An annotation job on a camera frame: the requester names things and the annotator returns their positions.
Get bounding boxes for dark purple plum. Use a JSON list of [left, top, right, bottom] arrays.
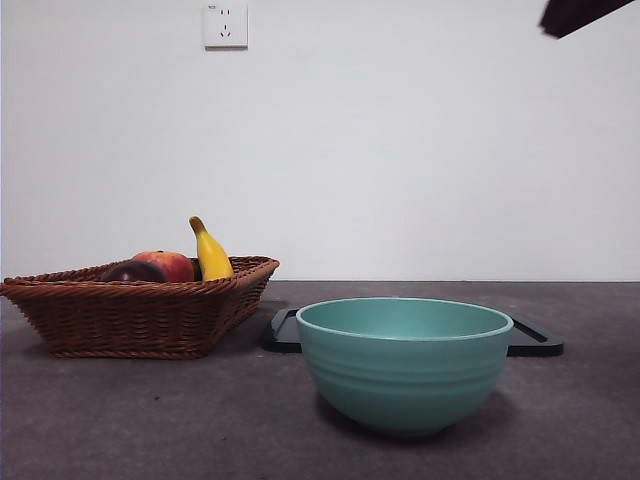
[[99, 259, 168, 282]]

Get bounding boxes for red yellow apple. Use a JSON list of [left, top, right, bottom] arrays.
[[130, 249, 195, 282]]

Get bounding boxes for white wall socket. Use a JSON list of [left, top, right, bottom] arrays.
[[202, 2, 249, 50]]

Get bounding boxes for yellow banana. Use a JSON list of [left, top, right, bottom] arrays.
[[188, 215, 235, 281]]

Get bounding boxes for teal ceramic bowl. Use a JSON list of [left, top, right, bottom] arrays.
[[295, 296, 515, 439]]

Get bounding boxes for dark rectangular tray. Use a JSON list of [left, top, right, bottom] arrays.
[[261, 307, 565, 357]]

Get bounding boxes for brown wicker basket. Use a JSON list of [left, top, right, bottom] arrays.
[[0, 255, 280, 360]]

